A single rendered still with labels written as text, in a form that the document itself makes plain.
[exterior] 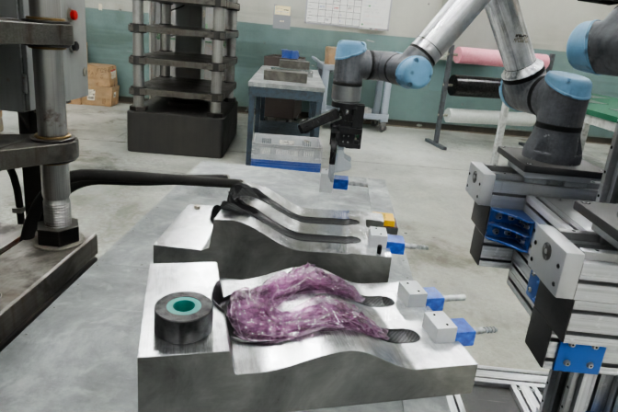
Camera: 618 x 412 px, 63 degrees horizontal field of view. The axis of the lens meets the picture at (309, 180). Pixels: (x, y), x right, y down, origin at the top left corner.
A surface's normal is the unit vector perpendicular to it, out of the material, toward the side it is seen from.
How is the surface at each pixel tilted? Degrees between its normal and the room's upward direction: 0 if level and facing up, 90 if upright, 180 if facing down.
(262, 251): 90
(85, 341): 0
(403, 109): 90
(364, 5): 90
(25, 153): 90
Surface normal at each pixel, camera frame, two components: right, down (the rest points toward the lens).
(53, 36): 0.76, 0.26
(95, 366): 0.09, -0.95
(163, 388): 0.23, 0.30
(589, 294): -0.04, 0.29
